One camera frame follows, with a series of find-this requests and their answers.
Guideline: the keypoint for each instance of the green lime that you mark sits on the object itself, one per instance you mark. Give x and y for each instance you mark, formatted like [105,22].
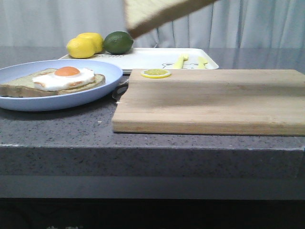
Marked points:
[118,42]

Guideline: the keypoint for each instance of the metal cutting board handle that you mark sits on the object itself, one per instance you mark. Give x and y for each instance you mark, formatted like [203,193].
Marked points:
[120,90]

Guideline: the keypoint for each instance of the white serving tray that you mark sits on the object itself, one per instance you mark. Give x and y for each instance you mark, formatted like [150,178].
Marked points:
[149,58]

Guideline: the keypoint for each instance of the fried egg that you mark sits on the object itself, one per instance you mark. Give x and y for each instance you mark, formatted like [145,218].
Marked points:
[64,78]

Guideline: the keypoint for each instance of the light blue plate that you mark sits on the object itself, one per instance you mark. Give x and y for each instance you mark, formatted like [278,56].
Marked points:
[113,74]

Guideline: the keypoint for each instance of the front yellow lemon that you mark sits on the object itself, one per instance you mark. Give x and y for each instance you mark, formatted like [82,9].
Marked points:
[81,48]

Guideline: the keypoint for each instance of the yellow plastic fork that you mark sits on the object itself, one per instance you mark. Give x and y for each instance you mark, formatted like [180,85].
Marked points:
[180,61]

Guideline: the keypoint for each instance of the rear yellow lemon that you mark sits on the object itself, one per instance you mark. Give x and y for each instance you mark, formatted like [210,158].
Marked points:
[96,38]

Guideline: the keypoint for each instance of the bread slice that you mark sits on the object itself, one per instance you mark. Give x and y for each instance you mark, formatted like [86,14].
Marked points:
[24,86]
[142,16]

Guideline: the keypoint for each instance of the wooden cutting board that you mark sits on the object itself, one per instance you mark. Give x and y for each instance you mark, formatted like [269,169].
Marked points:
[214,102]

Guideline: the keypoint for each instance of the yellow plastic knife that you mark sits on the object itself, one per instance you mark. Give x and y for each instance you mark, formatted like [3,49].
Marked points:
[202,62]

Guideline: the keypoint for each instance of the yellow lemon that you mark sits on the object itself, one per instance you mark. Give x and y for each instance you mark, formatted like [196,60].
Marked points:
[81,48]
[96,38]

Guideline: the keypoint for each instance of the white curtain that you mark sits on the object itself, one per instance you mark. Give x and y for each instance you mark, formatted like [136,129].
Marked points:
[223,24]

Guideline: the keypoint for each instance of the lemon slice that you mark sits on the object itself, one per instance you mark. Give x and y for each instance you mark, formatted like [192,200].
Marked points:
[155,73]

